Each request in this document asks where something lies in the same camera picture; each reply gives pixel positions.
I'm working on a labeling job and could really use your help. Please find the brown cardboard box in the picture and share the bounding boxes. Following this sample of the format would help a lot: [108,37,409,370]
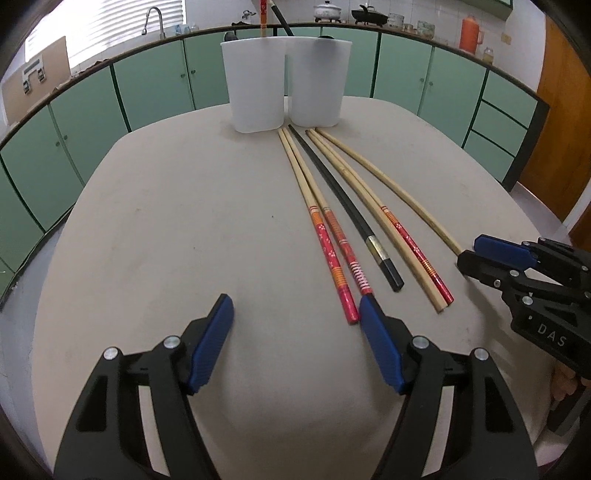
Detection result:
[1,37,71,126]

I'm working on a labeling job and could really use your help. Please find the chrome sink faucet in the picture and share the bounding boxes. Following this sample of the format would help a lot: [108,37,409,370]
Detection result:
[140,6,166,40]

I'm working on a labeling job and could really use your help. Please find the black chopstick gold band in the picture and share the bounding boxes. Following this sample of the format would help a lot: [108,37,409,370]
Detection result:
[288,124,405,292]

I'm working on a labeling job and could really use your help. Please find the wooden door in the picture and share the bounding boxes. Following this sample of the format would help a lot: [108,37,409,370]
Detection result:
[520,18,590,220]

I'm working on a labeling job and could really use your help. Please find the white double utensil holder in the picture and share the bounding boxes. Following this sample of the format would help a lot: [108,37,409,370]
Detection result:
[221,36,353,134]

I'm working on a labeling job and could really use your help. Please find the black chopstick in holder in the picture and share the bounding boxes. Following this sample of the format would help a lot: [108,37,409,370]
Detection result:
[269,0,294,36]

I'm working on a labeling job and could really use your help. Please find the green lower kitchen cabinets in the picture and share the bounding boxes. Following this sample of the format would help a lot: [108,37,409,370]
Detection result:
[1,24,549,296]

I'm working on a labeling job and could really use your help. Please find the glass cups on counter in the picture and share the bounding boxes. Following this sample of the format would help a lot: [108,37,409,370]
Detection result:
[387,13,435,40]

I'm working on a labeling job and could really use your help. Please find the window blinds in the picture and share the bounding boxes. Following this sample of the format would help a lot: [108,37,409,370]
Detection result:
[24,0,185,66]

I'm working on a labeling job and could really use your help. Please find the red chopstick in holder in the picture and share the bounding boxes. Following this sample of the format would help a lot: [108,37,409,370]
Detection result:
[259,0,269,38]

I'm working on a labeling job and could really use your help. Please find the right hand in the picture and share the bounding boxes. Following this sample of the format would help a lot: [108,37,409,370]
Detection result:
[551,363,578,402]

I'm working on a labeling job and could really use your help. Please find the red patterned chopstick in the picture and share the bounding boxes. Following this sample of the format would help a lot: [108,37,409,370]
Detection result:
[279,129,359,325]

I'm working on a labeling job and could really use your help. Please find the long plain bamboo chopstick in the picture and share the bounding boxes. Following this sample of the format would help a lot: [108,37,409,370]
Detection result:
[314,128,463,256]

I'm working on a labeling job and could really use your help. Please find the orange thermos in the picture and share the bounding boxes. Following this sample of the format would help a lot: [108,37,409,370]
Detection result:
[459,15,484,55]

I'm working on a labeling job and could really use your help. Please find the glass jar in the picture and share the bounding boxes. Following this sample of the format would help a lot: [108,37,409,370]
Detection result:
[483,48,494,64]

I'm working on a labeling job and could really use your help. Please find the white cooking pot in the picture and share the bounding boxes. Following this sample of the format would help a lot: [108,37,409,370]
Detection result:
[314,0,342,23]

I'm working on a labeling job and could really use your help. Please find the black wok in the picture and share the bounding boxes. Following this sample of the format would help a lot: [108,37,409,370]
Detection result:
[351,4,389,27]

